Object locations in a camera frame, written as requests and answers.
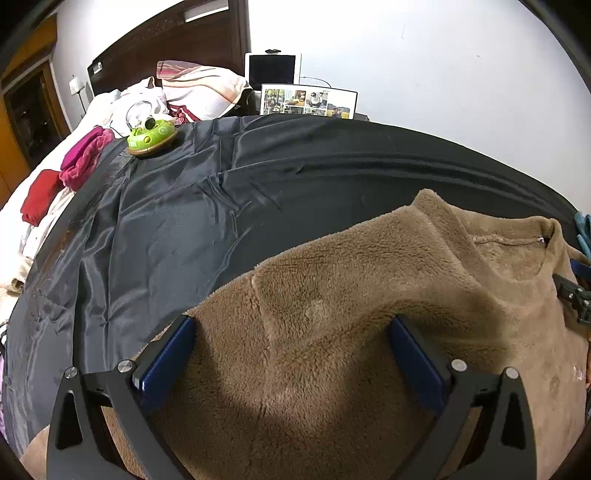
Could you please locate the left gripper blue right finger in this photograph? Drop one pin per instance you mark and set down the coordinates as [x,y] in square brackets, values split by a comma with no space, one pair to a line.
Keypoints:
[502,444]

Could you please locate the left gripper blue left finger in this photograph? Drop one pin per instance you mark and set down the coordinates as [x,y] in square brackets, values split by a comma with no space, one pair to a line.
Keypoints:
[80,445]

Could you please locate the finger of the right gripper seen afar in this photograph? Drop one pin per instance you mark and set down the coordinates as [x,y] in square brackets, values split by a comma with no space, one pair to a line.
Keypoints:
[575,296]

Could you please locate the brown fleece sweater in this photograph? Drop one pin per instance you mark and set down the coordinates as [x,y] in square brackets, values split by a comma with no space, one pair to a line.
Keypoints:
[292,377]

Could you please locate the blue fleece garment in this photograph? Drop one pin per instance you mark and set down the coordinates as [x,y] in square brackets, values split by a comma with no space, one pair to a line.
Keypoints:
[583,225]

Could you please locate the white quilt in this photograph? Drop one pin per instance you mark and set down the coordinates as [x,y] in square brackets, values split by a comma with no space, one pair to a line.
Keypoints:
[21,241]

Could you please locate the black satin sheet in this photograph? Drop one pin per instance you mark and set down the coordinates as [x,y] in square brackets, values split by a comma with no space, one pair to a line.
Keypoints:
[145,239]

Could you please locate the red folded garment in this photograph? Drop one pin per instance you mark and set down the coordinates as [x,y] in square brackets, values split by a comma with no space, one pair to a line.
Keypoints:
[41,194]

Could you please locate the magenta folded garment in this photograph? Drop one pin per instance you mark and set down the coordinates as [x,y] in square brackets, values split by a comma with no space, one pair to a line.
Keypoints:
[81,160]

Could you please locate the green toy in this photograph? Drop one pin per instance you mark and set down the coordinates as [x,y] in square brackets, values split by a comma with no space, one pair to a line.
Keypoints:
[151,136]

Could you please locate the cream pink blanket pile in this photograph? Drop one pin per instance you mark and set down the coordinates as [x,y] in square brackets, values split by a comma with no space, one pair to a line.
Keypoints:
[123,110]

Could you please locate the wooden wardrobe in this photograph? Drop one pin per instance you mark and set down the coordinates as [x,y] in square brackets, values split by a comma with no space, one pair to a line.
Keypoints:
[14,164]

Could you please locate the white bedside lamp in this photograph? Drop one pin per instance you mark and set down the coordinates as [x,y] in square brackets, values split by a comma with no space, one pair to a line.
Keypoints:
[76,86]

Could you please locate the striped pink pillow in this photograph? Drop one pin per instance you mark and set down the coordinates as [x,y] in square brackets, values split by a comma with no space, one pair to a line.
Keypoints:
[197,92]

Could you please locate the white tablet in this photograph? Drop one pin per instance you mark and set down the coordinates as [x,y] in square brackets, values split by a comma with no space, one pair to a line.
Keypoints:
[272,67]

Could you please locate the dark wooden headboard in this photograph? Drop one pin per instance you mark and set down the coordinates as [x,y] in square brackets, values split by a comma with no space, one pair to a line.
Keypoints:
[217,39]

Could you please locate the photo collage frame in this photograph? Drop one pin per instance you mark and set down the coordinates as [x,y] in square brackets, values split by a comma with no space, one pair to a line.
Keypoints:
[320,101]

